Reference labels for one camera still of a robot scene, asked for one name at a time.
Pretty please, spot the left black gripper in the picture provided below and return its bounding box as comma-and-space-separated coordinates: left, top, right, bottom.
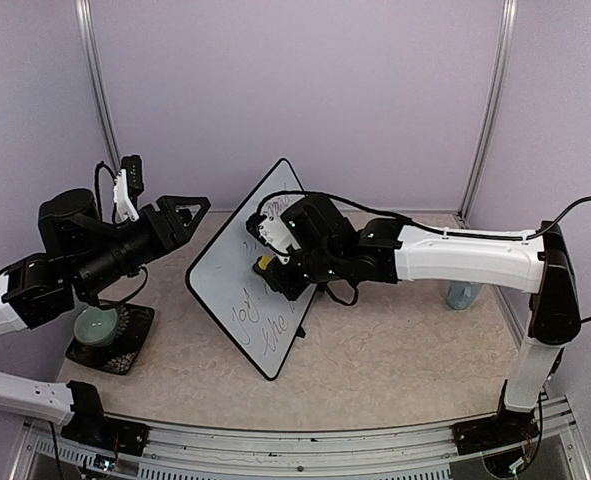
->
74, 194, 210, 298

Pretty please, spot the yellow black whiteboard eraser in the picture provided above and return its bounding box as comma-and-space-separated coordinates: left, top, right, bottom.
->
252, 254, 274, 275

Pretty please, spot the white whiteboard black frame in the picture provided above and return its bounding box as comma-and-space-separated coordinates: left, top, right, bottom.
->
185, 158, 315, 381

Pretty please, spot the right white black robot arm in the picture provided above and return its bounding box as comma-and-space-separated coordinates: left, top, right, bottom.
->
246, 192, 582, 455

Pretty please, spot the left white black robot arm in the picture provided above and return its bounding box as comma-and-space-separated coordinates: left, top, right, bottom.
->
0, 188, 210, 456

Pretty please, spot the pale green ceramic bowl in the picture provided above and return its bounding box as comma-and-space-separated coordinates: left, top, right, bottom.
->
74, 306, 119, 347

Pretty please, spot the light blue ceramic mug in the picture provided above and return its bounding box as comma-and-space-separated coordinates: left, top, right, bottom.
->
446, 281, 482, 311

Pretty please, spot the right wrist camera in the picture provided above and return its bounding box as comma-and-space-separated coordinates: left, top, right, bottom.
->
245, 212, 299, 264

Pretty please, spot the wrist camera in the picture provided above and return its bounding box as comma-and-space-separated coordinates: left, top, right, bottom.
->
112, 155, 144, 224
245, 212, 299, 264

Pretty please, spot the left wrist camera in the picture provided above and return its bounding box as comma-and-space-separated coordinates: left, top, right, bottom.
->
112, 155, 144, 224

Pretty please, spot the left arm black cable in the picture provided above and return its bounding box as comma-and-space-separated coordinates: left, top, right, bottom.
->
93, 160, 119, 201

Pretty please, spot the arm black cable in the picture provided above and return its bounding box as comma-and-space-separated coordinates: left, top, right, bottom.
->
93, 160, 119, 201
254, 189, 591, 324

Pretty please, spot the aluminium front rail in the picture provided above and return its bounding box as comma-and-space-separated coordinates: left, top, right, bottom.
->
9, 397, 589, 480

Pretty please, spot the left aluminium corner post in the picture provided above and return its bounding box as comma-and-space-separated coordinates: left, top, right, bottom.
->
74, 0, 120, 169

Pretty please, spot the aluminium corner post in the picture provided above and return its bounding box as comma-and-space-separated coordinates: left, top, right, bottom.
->
74, 0, 120, 169
458, 0, 518, 224

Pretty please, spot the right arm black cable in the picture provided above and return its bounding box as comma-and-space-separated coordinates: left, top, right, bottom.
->
254, 189, 591, 324

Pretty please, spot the right aluminium corner post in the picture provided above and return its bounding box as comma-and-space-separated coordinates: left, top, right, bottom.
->
458, 0, 518, 224

